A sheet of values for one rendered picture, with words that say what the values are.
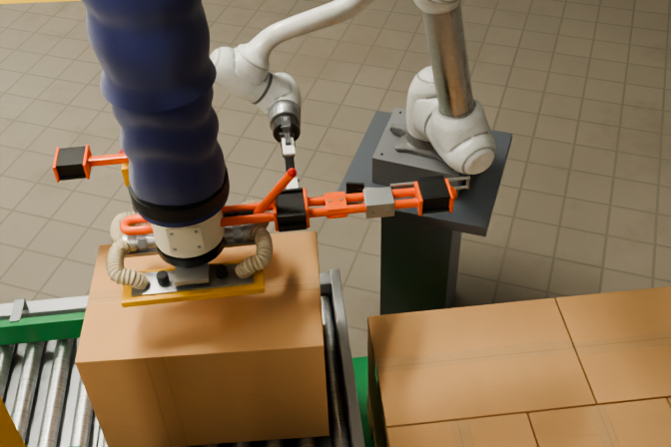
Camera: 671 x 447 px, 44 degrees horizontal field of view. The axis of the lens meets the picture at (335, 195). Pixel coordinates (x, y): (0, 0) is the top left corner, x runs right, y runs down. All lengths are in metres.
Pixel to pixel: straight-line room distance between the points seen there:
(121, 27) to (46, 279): 2.23
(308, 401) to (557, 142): 2.38
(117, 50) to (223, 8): 3.71
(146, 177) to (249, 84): 0.57
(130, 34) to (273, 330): 0.84
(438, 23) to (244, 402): 1.10
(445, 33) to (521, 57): 2.63
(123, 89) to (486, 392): 1.37
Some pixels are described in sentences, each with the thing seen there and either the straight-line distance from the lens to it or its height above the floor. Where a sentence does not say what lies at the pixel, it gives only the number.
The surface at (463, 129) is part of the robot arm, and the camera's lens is 2.40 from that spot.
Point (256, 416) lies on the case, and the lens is 2.27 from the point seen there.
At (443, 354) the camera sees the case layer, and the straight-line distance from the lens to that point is 2.54.
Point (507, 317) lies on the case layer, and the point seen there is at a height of 0.54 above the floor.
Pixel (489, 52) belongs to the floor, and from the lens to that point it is 4.83.
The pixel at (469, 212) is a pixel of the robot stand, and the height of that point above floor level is 0.75.
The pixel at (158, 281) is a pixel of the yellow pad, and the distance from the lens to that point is 2.03.
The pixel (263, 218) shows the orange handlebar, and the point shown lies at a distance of 1.99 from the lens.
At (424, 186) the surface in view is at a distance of 2.03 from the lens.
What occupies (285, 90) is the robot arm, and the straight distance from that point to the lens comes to 2.32.
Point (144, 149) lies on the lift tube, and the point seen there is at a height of 1.49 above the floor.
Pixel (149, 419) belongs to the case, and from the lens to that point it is 2.29.
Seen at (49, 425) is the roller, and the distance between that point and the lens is 2.54.
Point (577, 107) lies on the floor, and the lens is 4.48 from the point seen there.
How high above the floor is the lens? 2.56
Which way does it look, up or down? 42 degrees down
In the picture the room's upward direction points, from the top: 2 degrees counter-clockwise
